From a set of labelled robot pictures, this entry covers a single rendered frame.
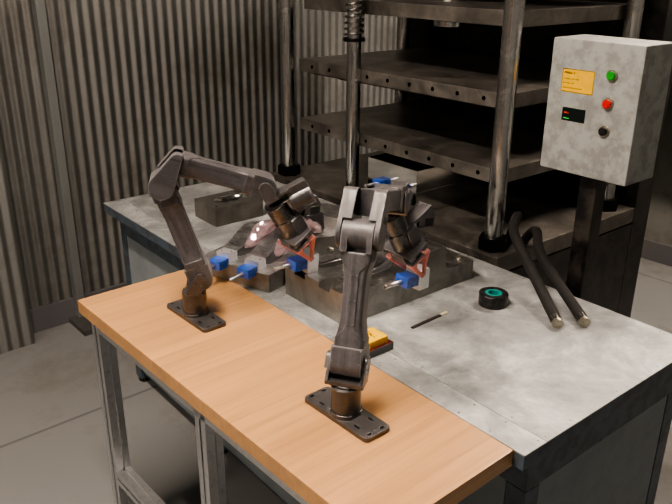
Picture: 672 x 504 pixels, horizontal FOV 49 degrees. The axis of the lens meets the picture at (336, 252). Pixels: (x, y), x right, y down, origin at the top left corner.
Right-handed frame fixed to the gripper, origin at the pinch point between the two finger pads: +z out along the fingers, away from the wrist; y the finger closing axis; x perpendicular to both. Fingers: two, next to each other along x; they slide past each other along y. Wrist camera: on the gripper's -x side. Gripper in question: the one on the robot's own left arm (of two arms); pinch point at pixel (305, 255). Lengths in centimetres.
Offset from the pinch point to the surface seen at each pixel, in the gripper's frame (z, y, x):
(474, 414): 7, -67, 11
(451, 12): -8, 29, -100
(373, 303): 12.3, -19.2, -2.4
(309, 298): 8.3, -4.6, 7.1
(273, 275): 6.1, 10.4, 7.6
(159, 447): 73, 64, 65
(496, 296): 27, -37, -28
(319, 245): 15.9, 17.3, -12.1
